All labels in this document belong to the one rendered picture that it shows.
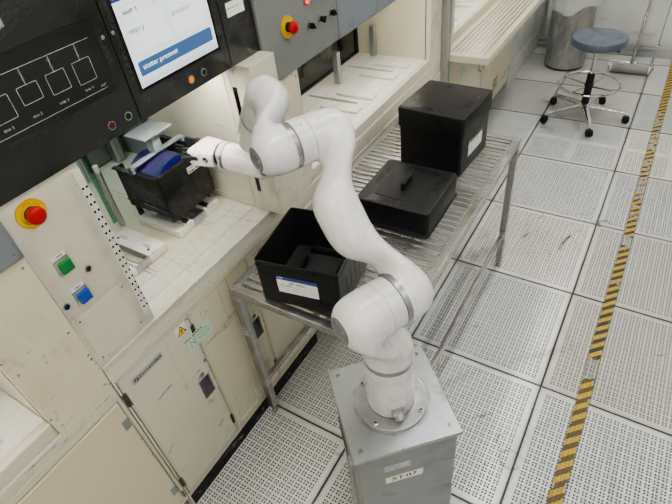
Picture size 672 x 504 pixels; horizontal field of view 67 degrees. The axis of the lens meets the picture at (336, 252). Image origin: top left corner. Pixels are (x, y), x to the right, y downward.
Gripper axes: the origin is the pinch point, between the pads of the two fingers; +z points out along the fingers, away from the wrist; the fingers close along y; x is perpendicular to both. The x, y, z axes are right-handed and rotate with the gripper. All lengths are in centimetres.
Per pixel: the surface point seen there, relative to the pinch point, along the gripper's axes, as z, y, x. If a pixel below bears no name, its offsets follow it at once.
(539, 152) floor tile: -68, 234, -119
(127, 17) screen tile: -14.4, -15.3, 43.7
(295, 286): -43, -12, -34
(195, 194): 5.3, 1.5, -21.0
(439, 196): -66, 47, -33
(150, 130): 14.2, -0.2, 2.8
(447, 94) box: -50, 94, -18
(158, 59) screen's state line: -14.5, -10.8, 32.6
